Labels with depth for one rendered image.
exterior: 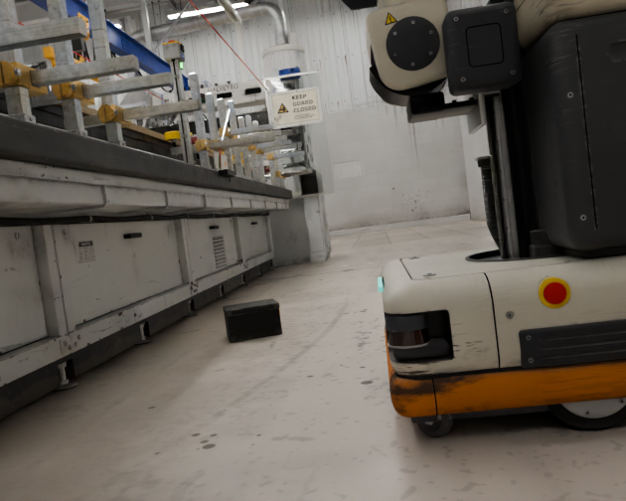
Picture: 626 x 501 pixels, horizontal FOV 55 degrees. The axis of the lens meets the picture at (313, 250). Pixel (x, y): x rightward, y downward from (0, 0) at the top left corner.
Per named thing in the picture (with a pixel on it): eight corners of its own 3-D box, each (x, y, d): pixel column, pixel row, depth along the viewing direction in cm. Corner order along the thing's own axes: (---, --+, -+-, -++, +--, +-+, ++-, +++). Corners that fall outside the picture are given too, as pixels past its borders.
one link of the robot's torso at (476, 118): (495, 130, 135) (483, 19, 134) (528, 109, 107) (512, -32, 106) (377, 147, 138) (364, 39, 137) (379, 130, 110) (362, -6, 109)
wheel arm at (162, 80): (175, 88, 161) (173, 73, 161) (171, 85, 158) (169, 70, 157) (23, 112, 166) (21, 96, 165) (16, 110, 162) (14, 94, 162)
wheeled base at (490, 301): (642, 321, 158) (633, 227, 156) (823, 395, 94) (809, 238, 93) (386, 348, 165) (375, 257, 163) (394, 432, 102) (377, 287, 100)
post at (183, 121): (196, 166, 259) (181, 61, 257) (193, 165, 254) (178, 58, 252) (186, 167, 259) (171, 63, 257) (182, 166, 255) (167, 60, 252)
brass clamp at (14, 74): (50, 93, 142) (47, 73, 142) (17, 82, 129) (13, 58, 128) (26, 97, 143) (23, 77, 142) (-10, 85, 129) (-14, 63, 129)
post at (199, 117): (211, 175, 284) (197, 73, 282) (209, 174, 281) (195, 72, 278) (204, 176, 285) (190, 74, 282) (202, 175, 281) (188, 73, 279)
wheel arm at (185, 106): (203, 112, 186) (201, 98, 186) (199, 111, 183) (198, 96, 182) (70, 133, 190) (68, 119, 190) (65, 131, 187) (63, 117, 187)
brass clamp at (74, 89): (97, 104, 167) (94, 85, 166) (73, 94, 153) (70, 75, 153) (76, 107, 167) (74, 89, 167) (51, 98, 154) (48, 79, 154)
